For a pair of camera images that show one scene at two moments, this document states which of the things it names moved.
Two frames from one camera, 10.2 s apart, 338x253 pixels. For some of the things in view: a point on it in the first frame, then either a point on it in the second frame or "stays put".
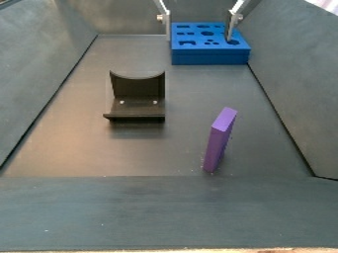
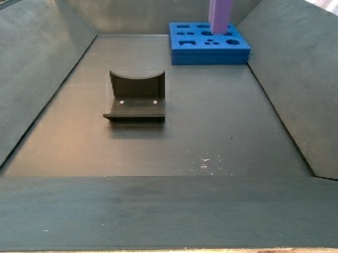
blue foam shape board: (198, 43) stays put
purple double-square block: (218, 138) to (220, 16)
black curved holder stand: (140, 99) stays put
